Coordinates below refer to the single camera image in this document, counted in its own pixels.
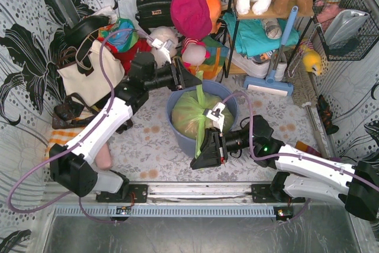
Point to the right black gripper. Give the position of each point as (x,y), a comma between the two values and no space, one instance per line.
(218,147)

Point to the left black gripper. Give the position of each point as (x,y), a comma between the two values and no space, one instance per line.
(177,74)

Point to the green trash bag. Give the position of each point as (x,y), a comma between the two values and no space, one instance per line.
(185,112)

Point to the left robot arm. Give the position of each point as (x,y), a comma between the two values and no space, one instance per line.
(74,168)

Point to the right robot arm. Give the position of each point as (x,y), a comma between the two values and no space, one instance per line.
(299,174)

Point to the magenta cloth bag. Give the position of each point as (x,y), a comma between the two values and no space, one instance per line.
(191,18)

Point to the colourful printed bag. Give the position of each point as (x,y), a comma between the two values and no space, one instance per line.
(123,38)

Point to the cream canvas tote bag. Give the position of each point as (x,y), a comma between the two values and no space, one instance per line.
(91,85)

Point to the brown patterned bag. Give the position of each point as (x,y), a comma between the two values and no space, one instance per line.
(74,112)

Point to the rainbow striped cloth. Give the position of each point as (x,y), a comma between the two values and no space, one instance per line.
(212,66)

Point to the pink faced plush doll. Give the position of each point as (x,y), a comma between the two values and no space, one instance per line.
(194,52)

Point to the cream plush lamb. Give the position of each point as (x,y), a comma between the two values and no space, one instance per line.
(163,34)

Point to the red cloth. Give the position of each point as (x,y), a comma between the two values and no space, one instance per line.
(126,57)

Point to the white sneaker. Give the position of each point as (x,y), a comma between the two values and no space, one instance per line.
(241,65)

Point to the teal folded cloth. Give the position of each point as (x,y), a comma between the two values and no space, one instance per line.
(251,39)

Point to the black leather handbag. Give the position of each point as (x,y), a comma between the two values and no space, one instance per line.
(153,14)

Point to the blue floor sweeper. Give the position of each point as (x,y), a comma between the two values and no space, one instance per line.
(269,84)

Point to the orange plush toy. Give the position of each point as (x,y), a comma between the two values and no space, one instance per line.
(214,7)

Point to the grey patterned ball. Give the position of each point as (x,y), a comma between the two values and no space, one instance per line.
(271,28)

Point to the black orange toy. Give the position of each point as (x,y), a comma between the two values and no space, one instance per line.
(325,114)

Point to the yellow plush duck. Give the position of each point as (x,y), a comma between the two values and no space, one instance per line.
(312,61)

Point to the black round hat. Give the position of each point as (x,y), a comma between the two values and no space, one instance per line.
(74,36)

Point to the orange white checked towel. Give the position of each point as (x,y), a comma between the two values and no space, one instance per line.
(61,137)

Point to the silver foil pouch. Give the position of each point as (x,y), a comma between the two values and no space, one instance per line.
(345,25)

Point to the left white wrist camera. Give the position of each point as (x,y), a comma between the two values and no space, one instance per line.
(161,51)

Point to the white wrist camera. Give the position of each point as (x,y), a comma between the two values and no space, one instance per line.
(216,116)
(161,51)

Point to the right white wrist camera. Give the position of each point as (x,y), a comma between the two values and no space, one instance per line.
(216,116)

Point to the black wire basket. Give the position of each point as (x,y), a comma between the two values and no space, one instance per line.
(355,48)

